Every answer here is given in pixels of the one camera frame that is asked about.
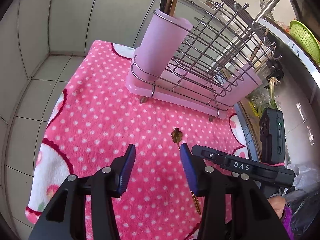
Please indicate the wire mesh strainer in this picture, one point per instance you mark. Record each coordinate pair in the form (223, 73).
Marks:
(263, 3)

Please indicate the green plastic colander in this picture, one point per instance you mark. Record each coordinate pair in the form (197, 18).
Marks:
(305, 39)

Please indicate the pink right utensil cup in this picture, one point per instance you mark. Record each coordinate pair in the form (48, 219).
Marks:
(236, 88)

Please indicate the black blender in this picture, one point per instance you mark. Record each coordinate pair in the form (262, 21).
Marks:
(272, 68)

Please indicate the pink utensil cup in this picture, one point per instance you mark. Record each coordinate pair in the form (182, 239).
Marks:
(236, 88)
(161, 40)

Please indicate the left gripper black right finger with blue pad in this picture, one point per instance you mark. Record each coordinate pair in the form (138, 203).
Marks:
(234, 207)

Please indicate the pink polka dot towel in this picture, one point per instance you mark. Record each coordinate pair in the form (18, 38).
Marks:
(94, 121)

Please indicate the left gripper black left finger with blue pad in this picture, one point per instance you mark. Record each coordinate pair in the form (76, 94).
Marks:
(64, 215)

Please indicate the person's right hand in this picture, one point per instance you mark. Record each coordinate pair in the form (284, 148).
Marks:
(278, 204)

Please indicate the pink left utensil cup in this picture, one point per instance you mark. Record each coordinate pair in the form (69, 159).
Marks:
(161, 40)

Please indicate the steel wire utensil rack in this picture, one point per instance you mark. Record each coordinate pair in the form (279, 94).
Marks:
(222, 40)

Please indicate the black camera box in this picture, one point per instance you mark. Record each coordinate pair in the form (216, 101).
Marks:
(272, 137)

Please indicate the metal shelf rack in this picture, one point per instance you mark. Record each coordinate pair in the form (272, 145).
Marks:
(298, 92)

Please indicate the gold flower spoon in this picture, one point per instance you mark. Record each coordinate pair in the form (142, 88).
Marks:
(176, 136)

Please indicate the green onions bunch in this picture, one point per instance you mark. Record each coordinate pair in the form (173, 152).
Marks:
(272, 83)

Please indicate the pink drip tray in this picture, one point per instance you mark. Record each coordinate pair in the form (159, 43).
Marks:
(162, 89)

